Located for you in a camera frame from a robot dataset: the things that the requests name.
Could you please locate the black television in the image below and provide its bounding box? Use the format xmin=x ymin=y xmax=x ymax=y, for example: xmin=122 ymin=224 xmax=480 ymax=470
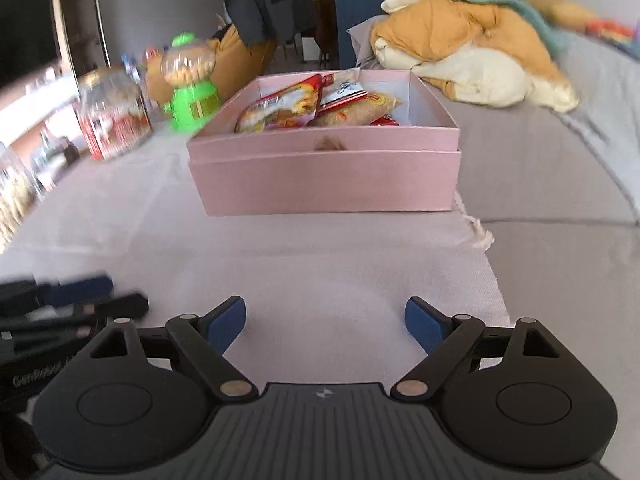
xmin=0 ymin=0 xmax=64 ymax=92

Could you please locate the glass cookie jar red label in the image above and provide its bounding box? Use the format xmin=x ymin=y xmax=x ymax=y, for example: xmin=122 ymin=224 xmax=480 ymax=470
xmin=76 ymin=66 xmax=154 ymax=162

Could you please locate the red and yellow snack packet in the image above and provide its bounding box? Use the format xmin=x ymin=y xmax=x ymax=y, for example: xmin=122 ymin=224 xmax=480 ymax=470
xmin=234 ymin=74 xmax=324 ymax=134

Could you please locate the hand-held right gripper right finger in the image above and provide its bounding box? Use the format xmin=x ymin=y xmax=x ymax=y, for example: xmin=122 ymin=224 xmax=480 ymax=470
xmin=391 ymin=296 xmax=562 ymax=404

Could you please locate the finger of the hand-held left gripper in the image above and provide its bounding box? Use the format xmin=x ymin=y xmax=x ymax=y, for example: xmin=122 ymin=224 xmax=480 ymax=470
xmin=0 ymin=274 xmax=114 ymax=317
xmin=0 ymin=292 xmax=150 ymax=352

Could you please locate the green gumball machine toy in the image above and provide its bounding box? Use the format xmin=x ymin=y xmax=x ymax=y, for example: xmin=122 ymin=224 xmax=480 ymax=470
xmin=160 ymin=32 xmax=222 ymax=134

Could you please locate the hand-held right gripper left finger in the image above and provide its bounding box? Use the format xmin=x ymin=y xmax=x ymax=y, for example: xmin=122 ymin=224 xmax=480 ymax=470
xmin=90 ymin=296 xmax=259 ymax=404

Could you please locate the white snack packet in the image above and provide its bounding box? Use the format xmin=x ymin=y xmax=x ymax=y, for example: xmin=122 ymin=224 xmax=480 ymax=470
xmin=320 ymin=72 xmax=368 ymax=107

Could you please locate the orange and cream blanket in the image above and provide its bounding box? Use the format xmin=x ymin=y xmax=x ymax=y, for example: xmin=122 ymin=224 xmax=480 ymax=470
xmin=371 ymin=0 xmax=581 ymax=114

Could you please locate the colourful striped cloth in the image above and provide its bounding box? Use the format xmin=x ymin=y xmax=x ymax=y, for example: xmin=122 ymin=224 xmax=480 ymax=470
xmin=585 ymin=16 xmax=640 ymax=47

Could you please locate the pink cardboard box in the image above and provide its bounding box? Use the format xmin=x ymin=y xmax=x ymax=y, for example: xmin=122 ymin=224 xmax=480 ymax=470
xmin=187 ymin=69 xmax=461 ymax=217

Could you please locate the glass jar of peanuts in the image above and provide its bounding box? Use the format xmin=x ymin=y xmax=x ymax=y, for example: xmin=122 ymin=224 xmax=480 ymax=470
xmin=0 ymin=142 xmax=44 ymax=252

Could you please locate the clear water bottle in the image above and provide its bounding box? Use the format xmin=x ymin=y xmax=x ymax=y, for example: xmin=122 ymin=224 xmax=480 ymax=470
xmin=122 ymin=52 xmax=144 ymax=82

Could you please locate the orange bean bag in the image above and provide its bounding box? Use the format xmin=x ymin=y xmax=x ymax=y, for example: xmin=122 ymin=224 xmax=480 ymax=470
xmin=206 ymin=25 xmax=279 ymax=104

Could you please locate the small glass jar with lid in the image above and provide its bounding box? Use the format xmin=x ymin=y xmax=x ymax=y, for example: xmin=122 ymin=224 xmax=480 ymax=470
xmin=31 ymin=130 xmax=82 ymax=182

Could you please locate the tan grainy snack packet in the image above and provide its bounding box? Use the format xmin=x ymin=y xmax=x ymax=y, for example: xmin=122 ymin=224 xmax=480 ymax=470
xmin=306 ymin=91 xmax=404 ymax=129

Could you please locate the dark blue cabinet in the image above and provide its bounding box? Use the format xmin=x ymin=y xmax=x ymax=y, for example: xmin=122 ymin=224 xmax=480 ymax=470
xmin=332 ymin=0 xmax=417 ymax=70

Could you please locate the grey sofa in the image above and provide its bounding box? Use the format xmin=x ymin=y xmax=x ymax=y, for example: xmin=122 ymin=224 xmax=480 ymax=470
xmin=347 ymin=15 xmax=640 ymax=463

